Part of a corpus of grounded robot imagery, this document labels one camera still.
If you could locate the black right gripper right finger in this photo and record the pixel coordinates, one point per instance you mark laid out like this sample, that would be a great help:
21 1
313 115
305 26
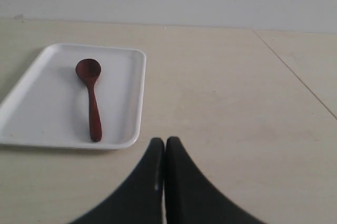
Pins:
190 197

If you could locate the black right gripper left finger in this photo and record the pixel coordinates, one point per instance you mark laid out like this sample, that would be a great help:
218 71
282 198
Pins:
139 198

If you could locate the dark red wooden spoon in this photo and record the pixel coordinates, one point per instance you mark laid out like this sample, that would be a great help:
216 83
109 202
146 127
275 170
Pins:
88 71

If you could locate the white rectangular plastic tray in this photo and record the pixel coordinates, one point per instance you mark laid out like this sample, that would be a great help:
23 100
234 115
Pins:
48 106

